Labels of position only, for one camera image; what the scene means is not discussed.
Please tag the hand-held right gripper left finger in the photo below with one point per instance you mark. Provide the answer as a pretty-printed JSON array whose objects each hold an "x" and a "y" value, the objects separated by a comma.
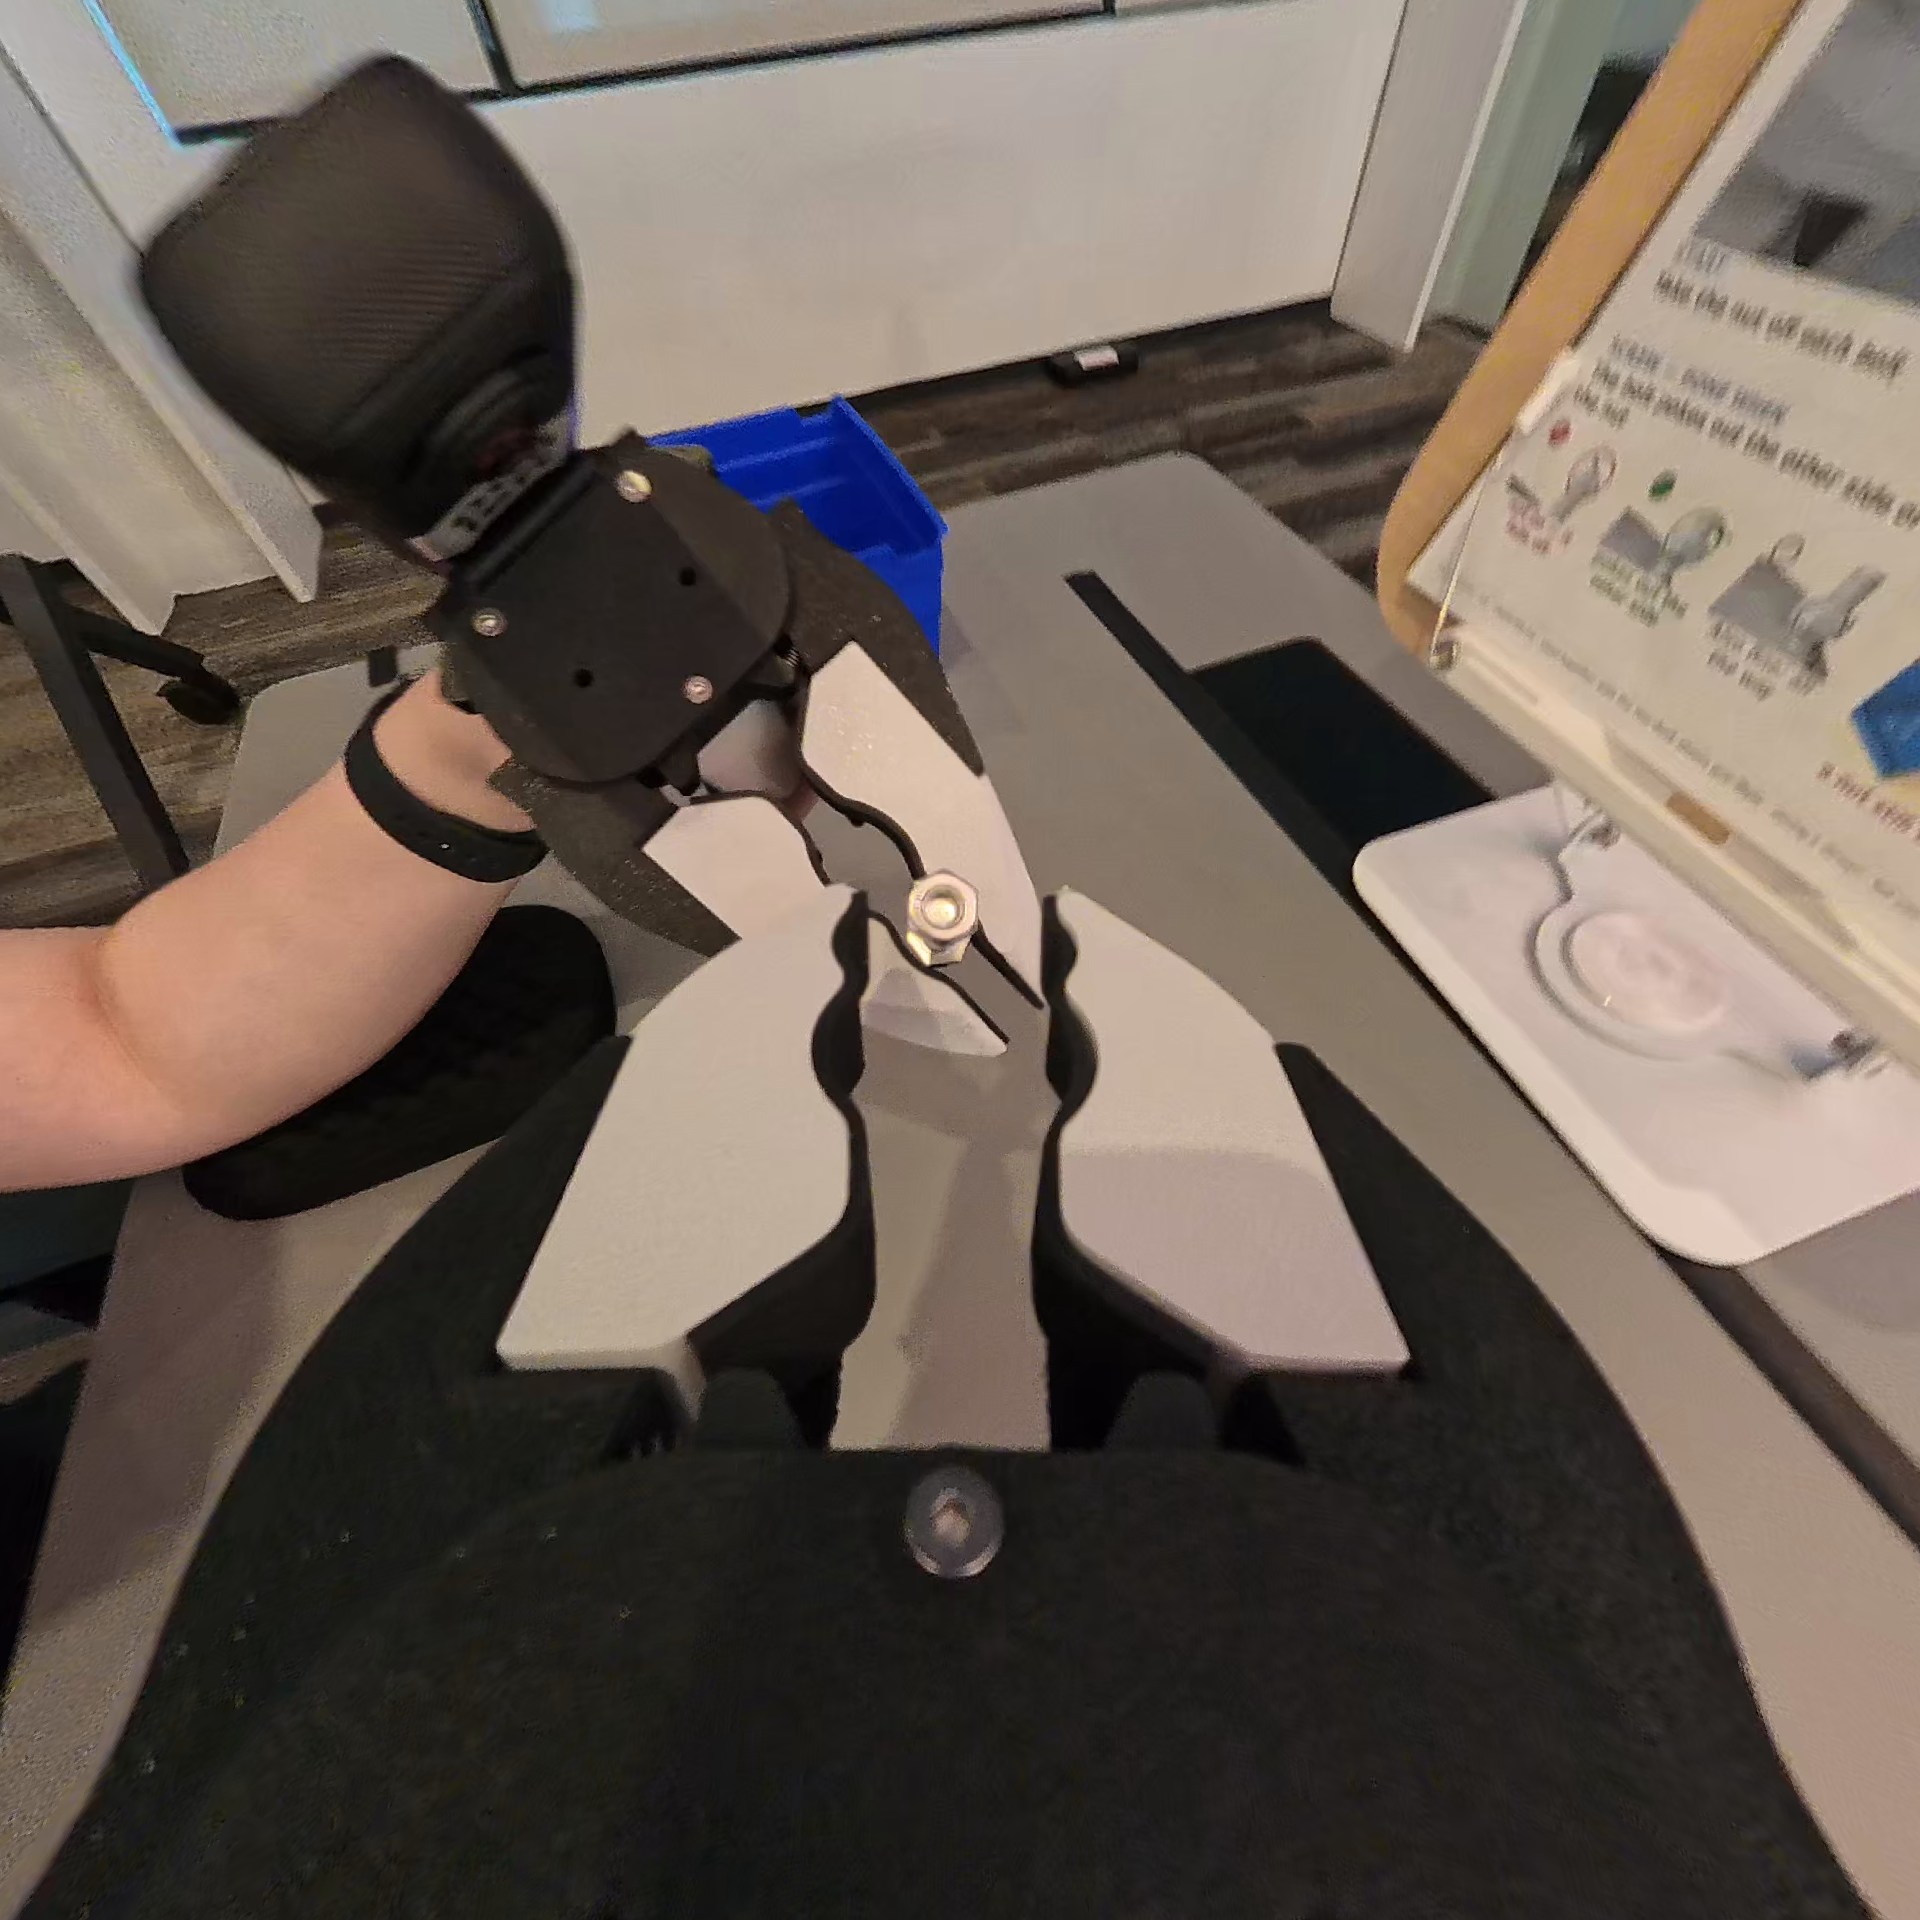
[{"x": 691, "y": 1185}]

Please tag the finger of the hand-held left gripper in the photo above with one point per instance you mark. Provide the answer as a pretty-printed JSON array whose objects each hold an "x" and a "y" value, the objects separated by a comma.
[
  {"x": 915, "y": 749},
  {"x": 735, "y": 861}
]

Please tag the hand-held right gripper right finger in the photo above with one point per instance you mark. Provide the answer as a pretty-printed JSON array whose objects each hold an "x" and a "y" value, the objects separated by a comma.
[{"x": 1214, "y": 1185}]

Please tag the silver hex nut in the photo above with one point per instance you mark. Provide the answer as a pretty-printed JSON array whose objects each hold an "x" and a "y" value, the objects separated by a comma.
[{"x": 918, "y": 901}]

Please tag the silver hex bolt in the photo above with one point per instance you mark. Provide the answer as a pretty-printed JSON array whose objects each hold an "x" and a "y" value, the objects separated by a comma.
[{"x": 927, "y": 956}]

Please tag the blue plastic bin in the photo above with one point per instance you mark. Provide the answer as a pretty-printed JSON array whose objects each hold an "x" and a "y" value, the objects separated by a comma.
[{"x": 855, "y": 493}]

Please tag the person's left forearm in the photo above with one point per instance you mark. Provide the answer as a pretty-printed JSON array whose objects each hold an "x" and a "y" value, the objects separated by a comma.
[{"x": 226, "y": 1019}]

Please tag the black elbow rest pad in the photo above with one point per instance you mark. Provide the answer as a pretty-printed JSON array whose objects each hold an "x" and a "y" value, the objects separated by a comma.
[{"x": 452, "y": 1080}]

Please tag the person's left hand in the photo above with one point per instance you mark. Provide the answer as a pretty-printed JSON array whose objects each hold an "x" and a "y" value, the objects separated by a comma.
[{"x": 428, "y": 734}]

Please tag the black smartwatch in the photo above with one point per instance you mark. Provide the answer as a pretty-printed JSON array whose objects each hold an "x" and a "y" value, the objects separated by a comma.
[{"x": 435, "y": 833}]

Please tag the wooden document stand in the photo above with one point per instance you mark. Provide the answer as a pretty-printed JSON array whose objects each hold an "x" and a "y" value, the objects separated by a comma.
[{"x": 1501, "y": 931}]

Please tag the black floor box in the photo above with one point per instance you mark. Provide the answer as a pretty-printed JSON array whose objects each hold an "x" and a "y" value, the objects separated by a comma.
[{"x": 1093, "y": 361}]

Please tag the window with white blinds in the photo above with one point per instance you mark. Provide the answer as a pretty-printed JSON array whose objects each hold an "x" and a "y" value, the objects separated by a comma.
[{"x": 676, "y": 29}]

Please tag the instruction board on stand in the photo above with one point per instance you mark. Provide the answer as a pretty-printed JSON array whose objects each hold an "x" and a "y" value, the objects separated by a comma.
[{"x": 1770, "y": 450}]

